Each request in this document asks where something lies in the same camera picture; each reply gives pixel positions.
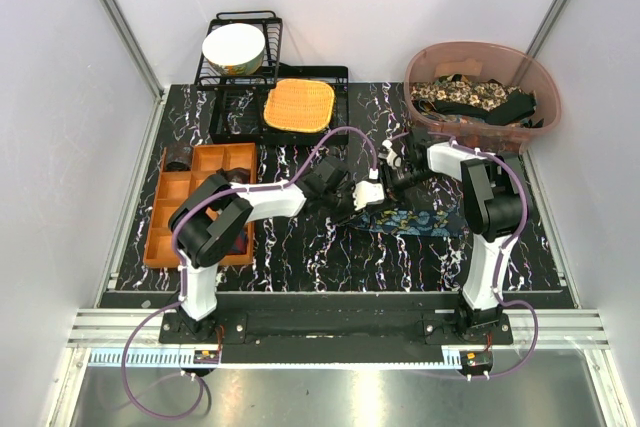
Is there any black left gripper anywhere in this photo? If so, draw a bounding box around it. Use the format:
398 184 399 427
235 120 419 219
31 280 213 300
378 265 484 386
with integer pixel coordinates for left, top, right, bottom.
322 182 367 227

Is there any blue floral patterned tie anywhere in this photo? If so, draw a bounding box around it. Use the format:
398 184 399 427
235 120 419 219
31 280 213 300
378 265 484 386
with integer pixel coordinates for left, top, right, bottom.
348 209 468 237

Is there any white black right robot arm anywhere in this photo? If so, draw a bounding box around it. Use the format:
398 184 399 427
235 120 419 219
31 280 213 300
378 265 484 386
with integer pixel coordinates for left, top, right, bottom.
378 132 531 344

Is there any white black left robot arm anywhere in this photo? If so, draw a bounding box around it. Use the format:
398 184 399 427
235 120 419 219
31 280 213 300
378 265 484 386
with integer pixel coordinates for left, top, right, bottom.
168 156 353 343

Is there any pile of patterned ties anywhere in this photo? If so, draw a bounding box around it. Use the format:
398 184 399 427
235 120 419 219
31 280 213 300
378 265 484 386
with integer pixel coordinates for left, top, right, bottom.
410 74 544 128

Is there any orange woven mat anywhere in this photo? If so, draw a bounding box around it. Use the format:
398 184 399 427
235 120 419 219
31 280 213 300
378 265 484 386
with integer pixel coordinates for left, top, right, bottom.
264 79 335 134

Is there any maroon blue striped rolled tie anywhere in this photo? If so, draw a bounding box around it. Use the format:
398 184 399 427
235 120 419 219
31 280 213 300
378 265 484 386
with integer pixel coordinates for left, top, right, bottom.
229 230 249 255

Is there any maroon dark green rolled tie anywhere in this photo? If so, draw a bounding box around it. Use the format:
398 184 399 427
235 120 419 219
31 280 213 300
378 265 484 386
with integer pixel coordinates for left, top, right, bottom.
219 168 251 184

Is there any pink translucent plastic tub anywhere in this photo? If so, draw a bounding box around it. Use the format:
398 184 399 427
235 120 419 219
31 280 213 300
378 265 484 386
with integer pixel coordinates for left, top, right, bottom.
403 41 561 153

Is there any dark blue patterned rolled tie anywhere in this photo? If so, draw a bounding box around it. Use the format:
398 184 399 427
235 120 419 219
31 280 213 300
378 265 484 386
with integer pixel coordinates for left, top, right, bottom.
163 143 194 172

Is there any wooden compartment organizer box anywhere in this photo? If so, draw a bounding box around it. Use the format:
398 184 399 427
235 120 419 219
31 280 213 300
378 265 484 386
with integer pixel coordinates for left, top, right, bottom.
143 143 257 269

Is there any white ceramic bowl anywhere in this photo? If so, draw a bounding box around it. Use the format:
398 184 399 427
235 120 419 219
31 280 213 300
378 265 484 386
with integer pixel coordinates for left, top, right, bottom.
201 23 266 76

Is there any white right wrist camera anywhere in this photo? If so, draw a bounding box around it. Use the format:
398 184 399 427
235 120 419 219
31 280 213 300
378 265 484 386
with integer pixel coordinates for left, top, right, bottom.
379 139 402 170

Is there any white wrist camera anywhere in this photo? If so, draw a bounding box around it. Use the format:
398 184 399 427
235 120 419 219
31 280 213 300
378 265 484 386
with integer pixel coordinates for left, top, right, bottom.
379 139 402 170
353 180 385 211

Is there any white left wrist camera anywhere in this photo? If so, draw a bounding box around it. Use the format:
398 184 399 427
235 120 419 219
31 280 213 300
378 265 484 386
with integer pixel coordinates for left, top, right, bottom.
353 180 385 211

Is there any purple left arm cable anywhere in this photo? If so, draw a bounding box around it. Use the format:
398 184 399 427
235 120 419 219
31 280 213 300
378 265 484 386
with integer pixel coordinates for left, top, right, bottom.
122 126 381 421

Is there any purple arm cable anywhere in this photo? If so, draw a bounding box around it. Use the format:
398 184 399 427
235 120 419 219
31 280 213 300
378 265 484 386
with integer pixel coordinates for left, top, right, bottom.
389 130 540 381
122 126 381 421

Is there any black wire dish rack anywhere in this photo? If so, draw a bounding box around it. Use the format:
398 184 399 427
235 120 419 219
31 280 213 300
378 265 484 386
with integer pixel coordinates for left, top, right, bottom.
193 9 350 149

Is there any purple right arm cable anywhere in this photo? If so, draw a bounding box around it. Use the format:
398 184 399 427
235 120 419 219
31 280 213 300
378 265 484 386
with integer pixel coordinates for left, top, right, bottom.
389 130 540 381

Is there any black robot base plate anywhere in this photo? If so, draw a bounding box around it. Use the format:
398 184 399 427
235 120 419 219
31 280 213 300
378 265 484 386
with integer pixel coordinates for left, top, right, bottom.
159 309 514 346

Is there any aluminium frame rail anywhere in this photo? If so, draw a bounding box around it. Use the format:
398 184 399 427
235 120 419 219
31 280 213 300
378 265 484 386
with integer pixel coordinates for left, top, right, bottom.
68 308 609 350

